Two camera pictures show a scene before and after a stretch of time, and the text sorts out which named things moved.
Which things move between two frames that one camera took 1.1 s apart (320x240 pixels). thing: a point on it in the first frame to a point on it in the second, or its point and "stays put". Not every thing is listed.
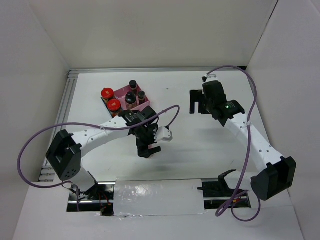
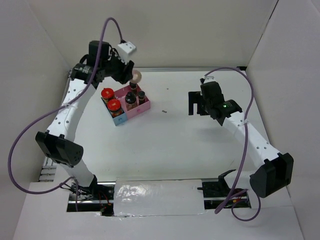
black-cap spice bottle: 141,96 stays put
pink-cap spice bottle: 151,157 to 136,76
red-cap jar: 107,93 stays put
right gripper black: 197,95 stays put
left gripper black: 143,149 to 128,76
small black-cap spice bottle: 133,84 stays put
